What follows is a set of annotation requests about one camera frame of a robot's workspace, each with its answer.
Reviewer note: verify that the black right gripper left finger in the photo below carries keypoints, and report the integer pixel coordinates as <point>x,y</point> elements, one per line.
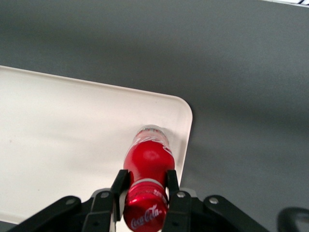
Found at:
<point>103,207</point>

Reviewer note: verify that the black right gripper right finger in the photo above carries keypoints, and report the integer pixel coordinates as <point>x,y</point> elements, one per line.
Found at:
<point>179,210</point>

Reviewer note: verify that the red coke bottle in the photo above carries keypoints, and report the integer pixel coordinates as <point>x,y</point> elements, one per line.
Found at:
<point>147,157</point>

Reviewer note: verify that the white rectangular tray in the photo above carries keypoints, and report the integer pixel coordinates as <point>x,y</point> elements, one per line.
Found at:
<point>60,133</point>

